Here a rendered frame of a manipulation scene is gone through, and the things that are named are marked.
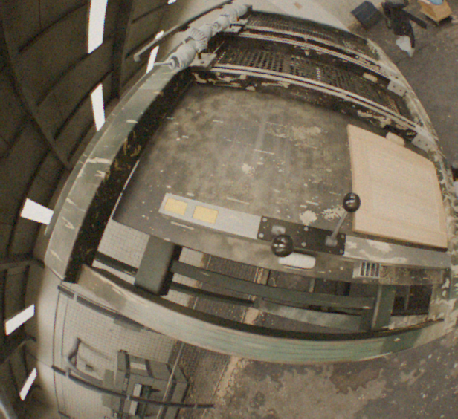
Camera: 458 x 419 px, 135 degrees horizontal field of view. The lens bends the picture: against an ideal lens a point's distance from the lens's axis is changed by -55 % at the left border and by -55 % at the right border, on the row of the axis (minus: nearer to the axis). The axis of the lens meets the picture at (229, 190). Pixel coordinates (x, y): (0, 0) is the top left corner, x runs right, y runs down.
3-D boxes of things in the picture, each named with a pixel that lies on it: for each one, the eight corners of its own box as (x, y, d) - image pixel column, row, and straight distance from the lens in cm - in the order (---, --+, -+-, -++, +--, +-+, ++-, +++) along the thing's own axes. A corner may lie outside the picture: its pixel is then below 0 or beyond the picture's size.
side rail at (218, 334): (422, 336, 91) (442, 336, 86) (100, 287, 64) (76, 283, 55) (426, 321, 90) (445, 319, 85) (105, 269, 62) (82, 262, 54)
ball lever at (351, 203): (336, 252, 45) (366, 202, 38) (321, 249, 44) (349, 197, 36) (334, 240, 48) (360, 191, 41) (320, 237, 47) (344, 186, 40)
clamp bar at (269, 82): (427, 155, 106) (455, 122, 98) (166, 85, 87) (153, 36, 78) (421, 139, 112) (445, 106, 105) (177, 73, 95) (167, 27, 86)
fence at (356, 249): (443, 269, 87) (450, 267, 85) (163, 218, 50) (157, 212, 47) (444, 256, 88) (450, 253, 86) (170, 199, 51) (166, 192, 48)
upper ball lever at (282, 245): (283, 239, 44) (291, 263, 31) (266, 235, 43) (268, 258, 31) (288, 222, 43) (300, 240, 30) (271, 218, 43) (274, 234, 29)
